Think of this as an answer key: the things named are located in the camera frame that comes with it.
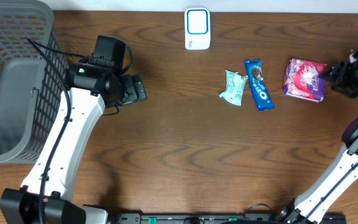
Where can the purple red snack packet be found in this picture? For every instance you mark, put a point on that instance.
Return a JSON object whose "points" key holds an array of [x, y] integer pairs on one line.
{"points": [[302, 80]]}

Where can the grey plastic mesh basket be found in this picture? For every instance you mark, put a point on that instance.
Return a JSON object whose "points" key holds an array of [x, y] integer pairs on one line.
{"points": [[29, 88]]}

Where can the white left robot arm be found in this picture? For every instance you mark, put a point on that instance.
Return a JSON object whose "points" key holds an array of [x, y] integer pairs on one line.
{"points": [[46, 194]]}

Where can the white barcode scanner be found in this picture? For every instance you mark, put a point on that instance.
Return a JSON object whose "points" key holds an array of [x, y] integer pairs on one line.
{"points": [[197, 28]]}

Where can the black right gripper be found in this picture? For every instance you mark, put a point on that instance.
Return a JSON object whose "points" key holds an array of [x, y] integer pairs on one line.
{"points": [[338, 73]]}

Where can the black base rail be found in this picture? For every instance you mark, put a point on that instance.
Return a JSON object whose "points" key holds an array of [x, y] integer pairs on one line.
{"points": [[136, 218]]}

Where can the blue Oreo cookie packet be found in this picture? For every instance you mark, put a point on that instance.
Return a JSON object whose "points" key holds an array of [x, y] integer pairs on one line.
{"points": [[256, 82]]}

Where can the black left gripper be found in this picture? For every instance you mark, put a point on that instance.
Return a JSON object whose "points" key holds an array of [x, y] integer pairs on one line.
{"points": [[135, 89]]}

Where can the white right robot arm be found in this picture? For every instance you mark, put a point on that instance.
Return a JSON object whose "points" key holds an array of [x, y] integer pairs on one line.
{"points": [[311, 206]]}

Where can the mint green snack packet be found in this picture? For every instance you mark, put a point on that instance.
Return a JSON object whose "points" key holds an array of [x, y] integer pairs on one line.
{"points": [[235, 84]]}

